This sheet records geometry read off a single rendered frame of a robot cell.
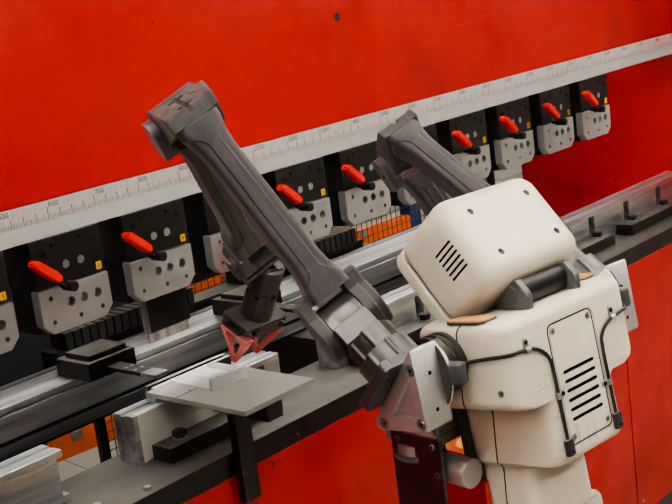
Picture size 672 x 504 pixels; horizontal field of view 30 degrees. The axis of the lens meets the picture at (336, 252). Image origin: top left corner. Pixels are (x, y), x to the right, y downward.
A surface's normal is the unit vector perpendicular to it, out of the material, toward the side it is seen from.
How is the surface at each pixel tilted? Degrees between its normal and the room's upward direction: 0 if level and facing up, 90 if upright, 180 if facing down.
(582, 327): 82
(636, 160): 90
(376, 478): 90
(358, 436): 90
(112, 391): 90
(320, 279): 76
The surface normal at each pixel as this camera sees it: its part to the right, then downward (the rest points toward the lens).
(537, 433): -0.72, 0.24
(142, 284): 0.75, 0.05
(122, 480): -0.13, -0.97
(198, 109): 0.18, -0.06
